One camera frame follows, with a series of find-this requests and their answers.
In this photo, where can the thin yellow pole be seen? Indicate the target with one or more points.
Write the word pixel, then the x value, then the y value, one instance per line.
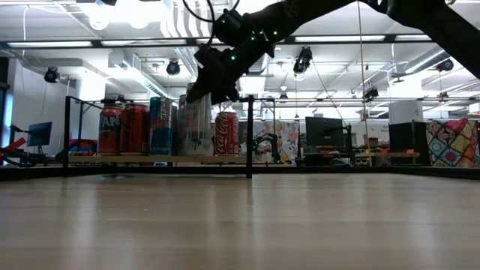
pixel 363 75

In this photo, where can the person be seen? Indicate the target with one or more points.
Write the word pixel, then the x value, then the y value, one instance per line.
pixel 84 146

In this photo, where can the black ceiling camera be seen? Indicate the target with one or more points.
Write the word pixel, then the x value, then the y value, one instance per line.
pixel 303 60
pixel 173 67
pixel 371 93
pixel 445 65
pixel 51 75

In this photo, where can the black shelf divider plate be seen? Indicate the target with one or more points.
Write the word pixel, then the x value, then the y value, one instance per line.
pixel 249 135

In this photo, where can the black background robot arm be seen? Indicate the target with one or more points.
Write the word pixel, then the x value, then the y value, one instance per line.
pixel 268 144

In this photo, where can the cardboard box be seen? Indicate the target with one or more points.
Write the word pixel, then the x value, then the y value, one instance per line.
pixel 372 141

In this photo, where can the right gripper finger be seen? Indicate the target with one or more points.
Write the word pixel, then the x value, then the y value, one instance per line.
pixel 228 93
pixel 204 82

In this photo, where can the slim silver blue can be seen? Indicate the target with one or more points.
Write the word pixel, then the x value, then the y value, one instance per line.
pixel 160 127

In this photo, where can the grey ceiling air vent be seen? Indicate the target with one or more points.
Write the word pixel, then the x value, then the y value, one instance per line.
pixel 263 65

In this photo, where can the colourful patchwork cloth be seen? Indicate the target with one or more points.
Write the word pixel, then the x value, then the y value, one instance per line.
pixel 453 142

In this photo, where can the floral patterned cloth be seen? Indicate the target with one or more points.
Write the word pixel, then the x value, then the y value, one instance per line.
pixel 287 138

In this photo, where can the red cola can white script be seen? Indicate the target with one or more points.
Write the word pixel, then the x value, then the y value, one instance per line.
pixel 226 135

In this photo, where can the black computer monitor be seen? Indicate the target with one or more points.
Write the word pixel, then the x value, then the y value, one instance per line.
pixel 39 134
pixel 324 131

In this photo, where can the red cola can black script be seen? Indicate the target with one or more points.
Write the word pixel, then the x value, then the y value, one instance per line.
pixel 134 129

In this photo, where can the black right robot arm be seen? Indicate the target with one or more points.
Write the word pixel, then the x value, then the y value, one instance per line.
pixel 431 22

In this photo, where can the black cabinet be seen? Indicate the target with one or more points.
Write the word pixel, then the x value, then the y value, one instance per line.
pixel 407 142

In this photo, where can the black aluminium rig frame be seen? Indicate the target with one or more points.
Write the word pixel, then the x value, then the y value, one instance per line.
pixel 337 169

